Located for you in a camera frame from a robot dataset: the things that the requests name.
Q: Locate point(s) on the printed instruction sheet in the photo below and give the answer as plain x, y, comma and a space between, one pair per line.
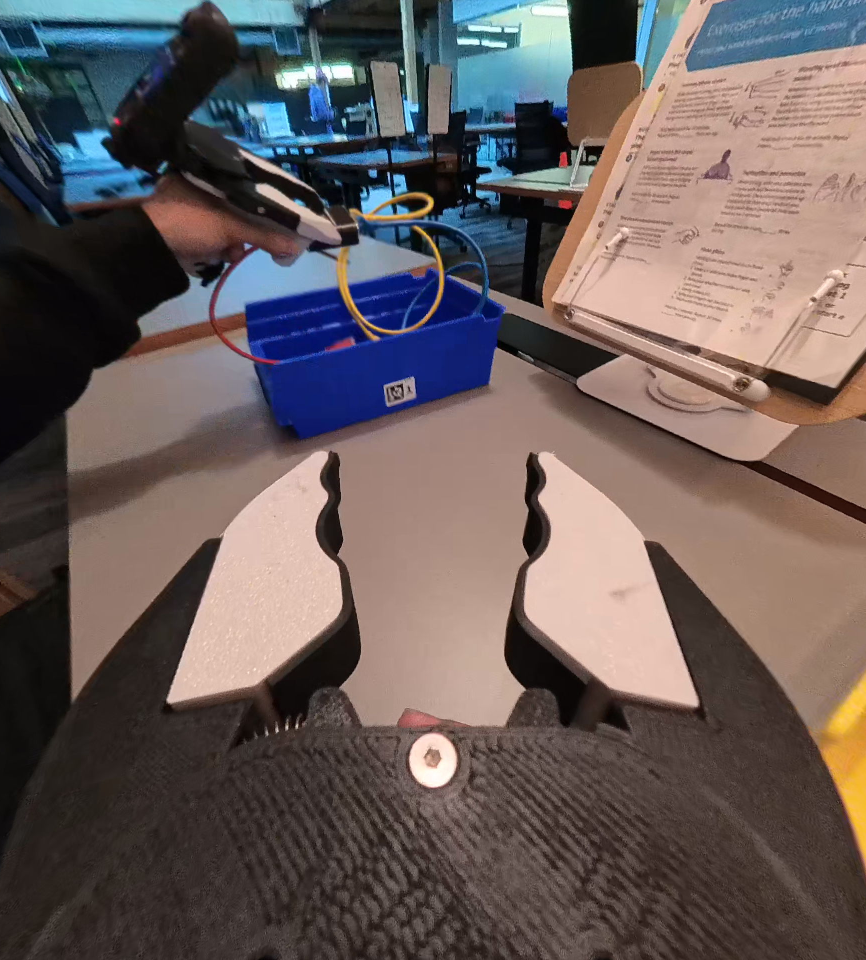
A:
740, 187

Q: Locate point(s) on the blue plastic bin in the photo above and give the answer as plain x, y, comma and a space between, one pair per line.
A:
343, 379

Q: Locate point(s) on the person's left forearm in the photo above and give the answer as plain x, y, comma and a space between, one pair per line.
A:
43, 322

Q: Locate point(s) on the person's right hand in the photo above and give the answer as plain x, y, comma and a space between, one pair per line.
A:
427, 720

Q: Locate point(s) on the rounded wooden board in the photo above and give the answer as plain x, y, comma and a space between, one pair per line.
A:
601, 105

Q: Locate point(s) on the grey desk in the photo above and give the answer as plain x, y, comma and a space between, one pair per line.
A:
440, 450

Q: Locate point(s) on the wooden document stand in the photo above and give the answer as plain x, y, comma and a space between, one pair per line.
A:
702, 431

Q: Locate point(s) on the person's left hand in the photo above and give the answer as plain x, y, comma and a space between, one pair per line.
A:
193, 225

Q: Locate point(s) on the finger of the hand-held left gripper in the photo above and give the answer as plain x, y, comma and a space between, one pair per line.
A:
283, 184
313, 234

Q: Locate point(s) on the black office chair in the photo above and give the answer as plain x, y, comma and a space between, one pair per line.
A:
534, 127
454, 154

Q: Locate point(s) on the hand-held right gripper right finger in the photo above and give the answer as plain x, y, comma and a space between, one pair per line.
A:
598, 585

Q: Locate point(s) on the light table with black legs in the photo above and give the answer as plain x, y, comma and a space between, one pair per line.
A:
538, 180

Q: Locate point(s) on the white standing board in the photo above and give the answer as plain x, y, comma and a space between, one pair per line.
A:
388, 97
439, 97

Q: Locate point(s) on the dark wooden table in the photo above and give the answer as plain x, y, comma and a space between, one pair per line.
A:
380, 159

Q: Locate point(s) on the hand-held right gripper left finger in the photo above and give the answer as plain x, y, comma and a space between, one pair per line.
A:
268, 585

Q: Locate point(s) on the black network splitter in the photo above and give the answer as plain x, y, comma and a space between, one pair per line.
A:
344, 225

